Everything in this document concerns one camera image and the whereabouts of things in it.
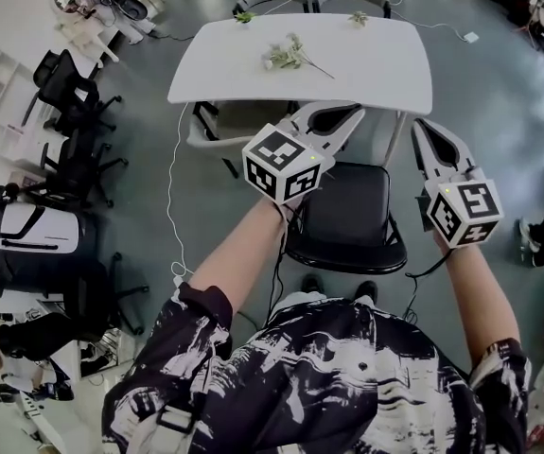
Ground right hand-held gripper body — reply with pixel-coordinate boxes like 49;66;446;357
415;166;504;250

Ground person's left forearm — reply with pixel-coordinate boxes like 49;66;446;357
188;191;310;322

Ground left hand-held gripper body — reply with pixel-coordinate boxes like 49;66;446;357
241;111;337;205

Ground white floor cable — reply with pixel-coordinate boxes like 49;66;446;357
166;101;196;286

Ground white rectangular table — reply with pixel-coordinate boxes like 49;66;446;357
167;12;433;170

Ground person's black white patterned shirt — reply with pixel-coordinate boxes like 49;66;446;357
100;281;534;454

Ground grey shoulder strap with buckle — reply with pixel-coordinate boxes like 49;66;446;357
124;402;202;454

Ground person's white trousers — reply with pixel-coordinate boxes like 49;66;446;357
278;290;332;311

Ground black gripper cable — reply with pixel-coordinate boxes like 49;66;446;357
265;201;302;326
400;248;451;326

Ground black folding chair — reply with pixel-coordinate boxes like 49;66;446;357
283;158;409;276

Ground person's right forearm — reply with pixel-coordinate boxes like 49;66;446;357
431;232;523;369

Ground person's right black shoe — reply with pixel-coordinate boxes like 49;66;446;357
354;280;379;304

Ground white artificial flower bouquet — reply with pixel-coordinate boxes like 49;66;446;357
260;32;337;80

